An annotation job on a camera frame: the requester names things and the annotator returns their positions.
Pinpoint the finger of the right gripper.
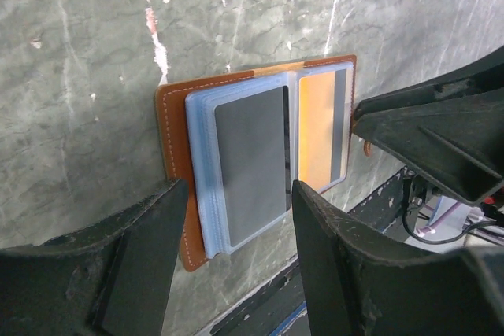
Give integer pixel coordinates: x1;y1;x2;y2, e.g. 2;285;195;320
353;48;503;205

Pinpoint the brown leather card holder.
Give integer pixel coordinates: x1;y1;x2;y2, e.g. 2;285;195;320
155;55;357;271

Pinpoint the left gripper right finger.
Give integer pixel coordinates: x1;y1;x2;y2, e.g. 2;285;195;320
290;180;504;336

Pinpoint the gold credit card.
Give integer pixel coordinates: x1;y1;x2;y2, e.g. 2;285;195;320
298;71;335;190

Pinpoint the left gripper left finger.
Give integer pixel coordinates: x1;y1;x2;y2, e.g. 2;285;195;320
1;179;188;335

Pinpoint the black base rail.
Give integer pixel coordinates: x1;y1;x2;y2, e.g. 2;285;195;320
209;167;415;335

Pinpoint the black credit card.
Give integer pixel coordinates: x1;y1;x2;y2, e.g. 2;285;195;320
215;86;290;251

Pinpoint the white credit card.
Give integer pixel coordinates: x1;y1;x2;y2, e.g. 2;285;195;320
330;68;351;183

